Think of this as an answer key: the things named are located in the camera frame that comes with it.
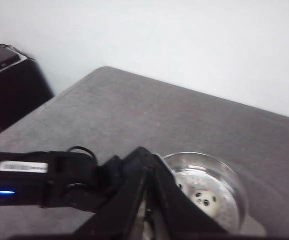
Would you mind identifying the black box with tablet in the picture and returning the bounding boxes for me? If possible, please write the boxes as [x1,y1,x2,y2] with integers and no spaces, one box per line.
[0,44,54,132]

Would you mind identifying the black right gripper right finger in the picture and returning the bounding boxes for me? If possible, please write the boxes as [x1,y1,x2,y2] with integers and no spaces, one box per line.
[146,154,229,237]

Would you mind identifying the white perforated steamer liner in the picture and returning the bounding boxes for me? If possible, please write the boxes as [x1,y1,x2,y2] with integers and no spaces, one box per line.
[173,170,241,233]

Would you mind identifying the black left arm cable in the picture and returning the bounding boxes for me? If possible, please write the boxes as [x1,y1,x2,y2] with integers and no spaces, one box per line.
[66,146,98,166]

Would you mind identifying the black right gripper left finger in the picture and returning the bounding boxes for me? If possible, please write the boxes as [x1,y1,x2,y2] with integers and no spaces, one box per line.
[79,147,151,237]

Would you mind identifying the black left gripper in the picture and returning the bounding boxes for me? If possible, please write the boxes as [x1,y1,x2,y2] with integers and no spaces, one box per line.
[64,155,126,213]

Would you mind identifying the panda bun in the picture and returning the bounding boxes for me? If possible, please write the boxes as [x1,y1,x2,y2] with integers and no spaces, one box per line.
[190,189,221,218]
[177,183,186,192]

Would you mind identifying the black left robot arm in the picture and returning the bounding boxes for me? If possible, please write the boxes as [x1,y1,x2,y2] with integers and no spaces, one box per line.
[0,147,135,213]

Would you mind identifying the stainless steel steamer pot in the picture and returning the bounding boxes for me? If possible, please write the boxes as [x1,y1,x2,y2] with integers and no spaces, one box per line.
[136,151,250,235]

